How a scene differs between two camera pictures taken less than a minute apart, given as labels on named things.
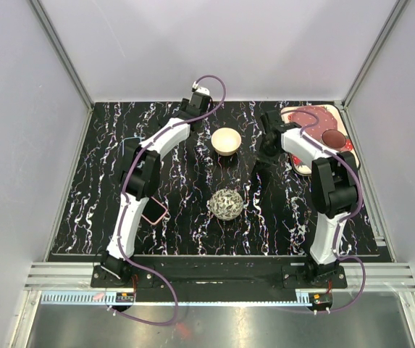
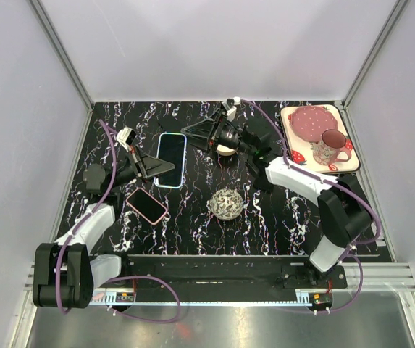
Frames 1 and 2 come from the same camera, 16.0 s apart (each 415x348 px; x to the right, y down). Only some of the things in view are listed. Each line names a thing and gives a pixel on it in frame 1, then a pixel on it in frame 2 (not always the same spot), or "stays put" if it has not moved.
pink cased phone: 153,212 stays put
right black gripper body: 267,154 -> 229,136
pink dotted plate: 327,121 stays put
